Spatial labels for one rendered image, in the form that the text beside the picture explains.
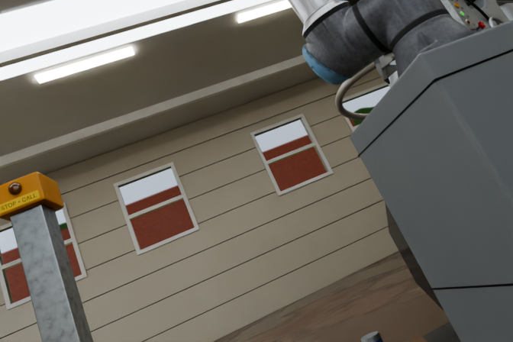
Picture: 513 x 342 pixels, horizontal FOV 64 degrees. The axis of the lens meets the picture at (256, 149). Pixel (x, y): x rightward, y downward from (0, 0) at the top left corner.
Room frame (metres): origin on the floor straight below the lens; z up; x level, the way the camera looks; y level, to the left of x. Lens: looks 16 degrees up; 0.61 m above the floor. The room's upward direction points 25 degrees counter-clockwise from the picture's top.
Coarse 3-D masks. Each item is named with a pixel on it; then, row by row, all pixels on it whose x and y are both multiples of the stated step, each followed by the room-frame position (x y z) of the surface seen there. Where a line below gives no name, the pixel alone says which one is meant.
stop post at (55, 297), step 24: (0, 192) 0.92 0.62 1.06; (24, 192) 0.93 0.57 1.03; (48, 192) 0.97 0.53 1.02; (0, 216) 0.92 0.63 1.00; (24, 216) 0.95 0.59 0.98; (48, 216) 0.98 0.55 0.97; (24, 240) 0.95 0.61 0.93; (48, 240) 0.95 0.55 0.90; (24, 264) 0.94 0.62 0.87; (48, 264) 0.95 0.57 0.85; (48, 288) 0.95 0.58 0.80; (72, 288) 1.00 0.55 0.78; (48, 312) 0.95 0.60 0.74; (72, 312) 0.96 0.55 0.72; (48, 336) 0.95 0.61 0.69; (72, 336) 0.95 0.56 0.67
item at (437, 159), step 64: (448, 64) 0.70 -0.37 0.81; (512, 64) 0.73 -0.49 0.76; (384, 128) 0.90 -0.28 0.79; (448, 128) 0.72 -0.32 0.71; (512, 128) 0.71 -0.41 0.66; (384, 192) 1.05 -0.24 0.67; (448, 192) 0.82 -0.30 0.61; (512, 192) 0.69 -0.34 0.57; (448, 256) 0.93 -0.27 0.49; (512, 256) 0.76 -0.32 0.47; (512, 320) 0.85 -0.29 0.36
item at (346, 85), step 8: (392, 56) 1.35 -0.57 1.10; (360, 72) 1.40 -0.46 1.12; (368, 72) 1.39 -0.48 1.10; (352, 80) 1.43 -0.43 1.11; (344, 88) 1.47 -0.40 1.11; (336, 96) 1.54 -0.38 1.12; (336, 104) 1.59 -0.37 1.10; (344, 112) 1.67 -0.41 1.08; (352, 112) 1.72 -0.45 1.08; (360, 120) 1.78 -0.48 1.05
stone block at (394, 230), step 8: (392, 224) 2.16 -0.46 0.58; (392, 232) 2.21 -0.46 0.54; (400, 232) 2.12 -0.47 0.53; (400, 240) 2.17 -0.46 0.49; (400, 248) 2.22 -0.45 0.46; (408, 248) 2.13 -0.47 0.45; (408, 256) 2.18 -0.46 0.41; (408, 264) 2.22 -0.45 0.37; (416, 264) 2.14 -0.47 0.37; (416, 272) 2.18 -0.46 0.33; (416, 280) 2.23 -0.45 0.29; (424, 280) 2.14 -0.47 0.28; (424, 288) 2.19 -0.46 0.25; (432, 296) 2.15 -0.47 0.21
